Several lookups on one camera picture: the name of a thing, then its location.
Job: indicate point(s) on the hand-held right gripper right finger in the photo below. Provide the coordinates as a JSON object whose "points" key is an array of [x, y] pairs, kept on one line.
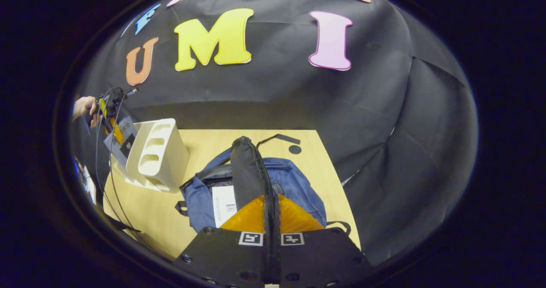
{"points": [[315, 258]]}

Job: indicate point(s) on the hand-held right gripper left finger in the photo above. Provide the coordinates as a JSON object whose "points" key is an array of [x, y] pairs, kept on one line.
{"points": [[230, 258]]}

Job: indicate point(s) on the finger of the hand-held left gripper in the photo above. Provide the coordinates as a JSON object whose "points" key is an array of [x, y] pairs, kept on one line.
{"points": [[111, 123]]}

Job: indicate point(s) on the grey cover book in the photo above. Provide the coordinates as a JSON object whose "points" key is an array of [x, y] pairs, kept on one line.
{"points": [[128, 131]]}

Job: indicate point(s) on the white cover book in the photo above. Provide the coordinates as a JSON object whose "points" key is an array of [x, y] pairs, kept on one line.
{"points": [[224, 205]]}

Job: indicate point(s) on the white plastic bookshelf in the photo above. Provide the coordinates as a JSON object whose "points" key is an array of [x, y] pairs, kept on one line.
{"points": [[170, 160]]}

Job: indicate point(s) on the blue schoolbag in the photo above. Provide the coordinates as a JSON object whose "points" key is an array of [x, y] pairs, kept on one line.
{"points": [[294, 181]]}

